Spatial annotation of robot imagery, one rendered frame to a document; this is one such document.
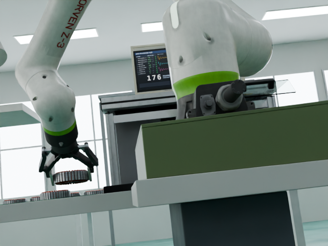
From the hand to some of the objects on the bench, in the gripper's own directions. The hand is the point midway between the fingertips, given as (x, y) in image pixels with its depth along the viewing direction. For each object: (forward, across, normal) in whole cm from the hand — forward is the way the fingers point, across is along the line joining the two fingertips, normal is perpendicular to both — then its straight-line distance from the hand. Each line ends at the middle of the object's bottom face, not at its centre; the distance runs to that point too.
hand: (71, 176), depth 142 cm
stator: (+28, +9, -10) cm, 31 cm away
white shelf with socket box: (+67, +41, -33) cm, 85 cm away
